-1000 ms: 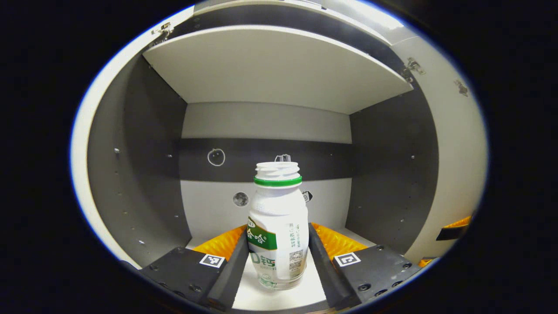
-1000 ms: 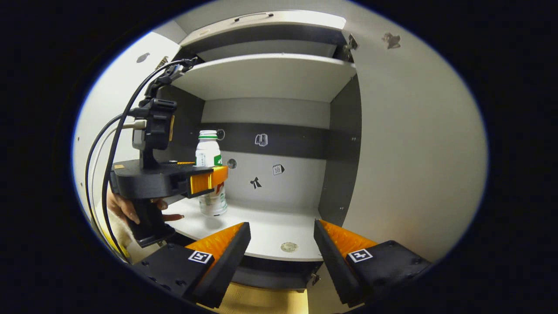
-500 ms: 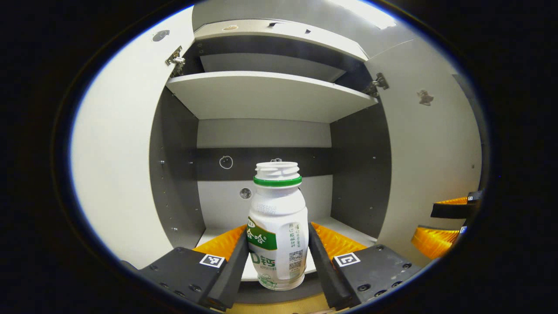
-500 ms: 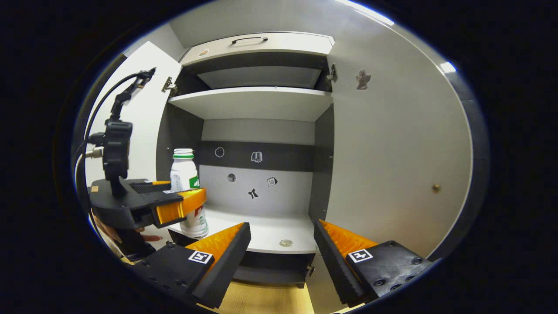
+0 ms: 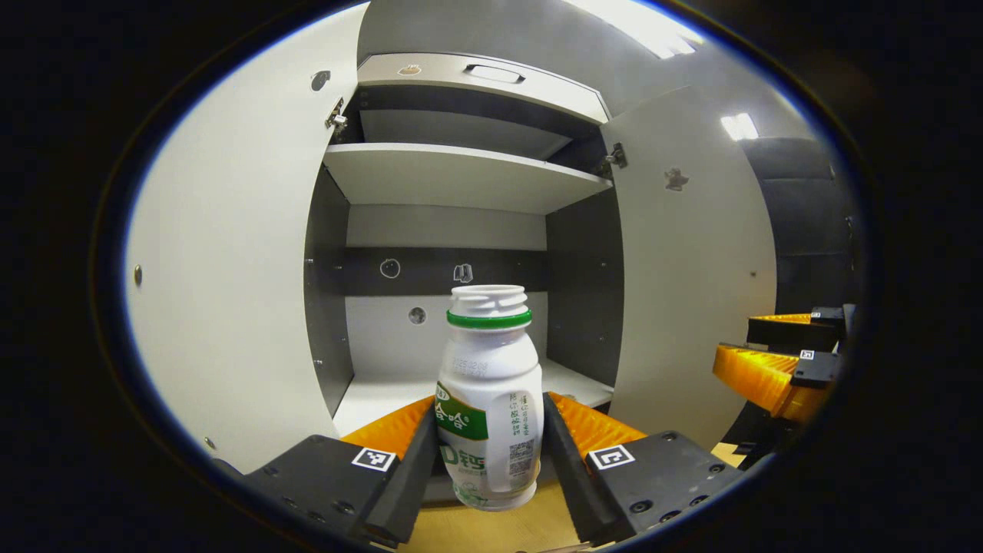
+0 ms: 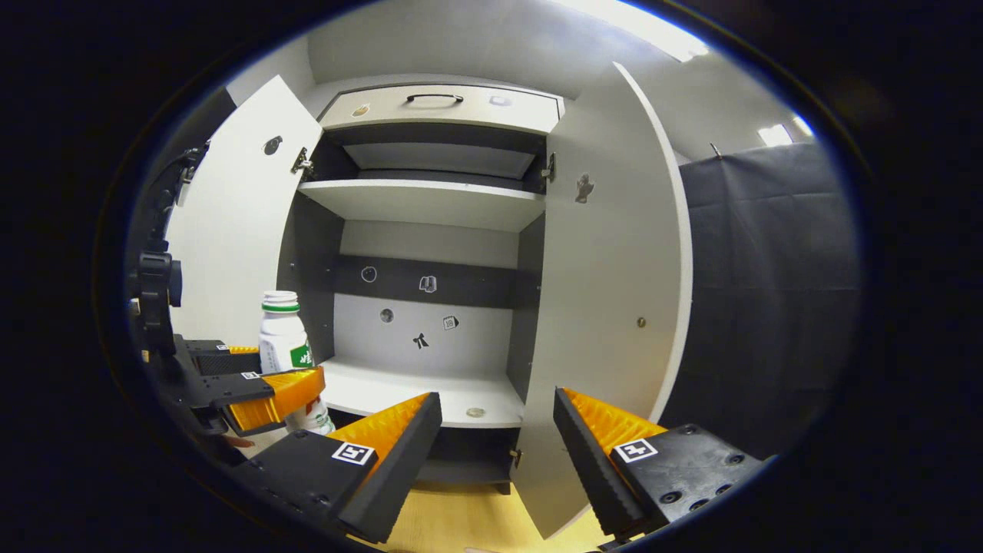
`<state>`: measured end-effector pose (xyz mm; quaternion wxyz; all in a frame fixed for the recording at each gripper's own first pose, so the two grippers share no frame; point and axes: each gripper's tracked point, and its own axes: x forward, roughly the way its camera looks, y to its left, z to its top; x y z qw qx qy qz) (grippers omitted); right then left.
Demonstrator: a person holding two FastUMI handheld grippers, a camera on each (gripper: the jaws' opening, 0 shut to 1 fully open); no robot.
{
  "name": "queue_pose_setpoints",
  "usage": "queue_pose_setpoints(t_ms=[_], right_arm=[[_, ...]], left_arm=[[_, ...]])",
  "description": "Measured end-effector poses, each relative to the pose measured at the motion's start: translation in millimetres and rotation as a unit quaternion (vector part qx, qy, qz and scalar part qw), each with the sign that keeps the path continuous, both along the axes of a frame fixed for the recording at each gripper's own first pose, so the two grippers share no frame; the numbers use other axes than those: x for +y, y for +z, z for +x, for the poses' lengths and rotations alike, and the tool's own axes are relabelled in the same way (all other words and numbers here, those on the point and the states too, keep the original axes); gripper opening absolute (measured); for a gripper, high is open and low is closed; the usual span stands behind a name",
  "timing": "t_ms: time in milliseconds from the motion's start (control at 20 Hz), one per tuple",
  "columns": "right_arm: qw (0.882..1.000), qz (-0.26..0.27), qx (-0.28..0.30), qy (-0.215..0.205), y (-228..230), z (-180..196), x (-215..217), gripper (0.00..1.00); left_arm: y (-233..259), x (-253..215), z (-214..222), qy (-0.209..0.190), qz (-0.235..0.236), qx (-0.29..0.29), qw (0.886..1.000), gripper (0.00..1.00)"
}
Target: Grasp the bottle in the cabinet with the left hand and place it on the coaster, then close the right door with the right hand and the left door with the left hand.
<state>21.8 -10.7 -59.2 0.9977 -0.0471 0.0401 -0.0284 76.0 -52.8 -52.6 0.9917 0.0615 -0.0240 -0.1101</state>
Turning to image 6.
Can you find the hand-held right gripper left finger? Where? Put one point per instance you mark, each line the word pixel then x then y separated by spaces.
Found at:
pixel 399 468

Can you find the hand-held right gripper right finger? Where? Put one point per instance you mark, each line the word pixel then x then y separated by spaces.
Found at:
pixel 587 468

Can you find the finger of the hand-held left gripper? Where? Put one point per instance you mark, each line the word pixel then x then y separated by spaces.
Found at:
pixel 215 359
pixel 284 395

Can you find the white plastic bottle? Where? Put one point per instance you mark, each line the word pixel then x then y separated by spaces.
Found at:
pixel 280 338

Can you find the white cabinet door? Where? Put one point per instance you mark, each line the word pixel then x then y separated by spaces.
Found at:
pixel 607 307
pixel 230 230

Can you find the metal door hinge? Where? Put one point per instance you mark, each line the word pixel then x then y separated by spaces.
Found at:
pixel 514 457
pixel 302 163
pixel 548 167

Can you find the white and grey cabinet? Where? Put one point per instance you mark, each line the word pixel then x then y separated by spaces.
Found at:
pixel 426 246

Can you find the white cabinet shelf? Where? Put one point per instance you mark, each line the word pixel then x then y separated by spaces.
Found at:
pixel 422 203

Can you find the beige cabinet drawer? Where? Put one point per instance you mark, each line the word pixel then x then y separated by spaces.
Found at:
pixel 461 115

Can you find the small ceiling light panel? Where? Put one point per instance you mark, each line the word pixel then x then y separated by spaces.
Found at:
pixel 802 125
pixel 774 135

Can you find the large ceiling light panel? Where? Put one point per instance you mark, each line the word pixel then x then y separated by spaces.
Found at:
pixel 645 27

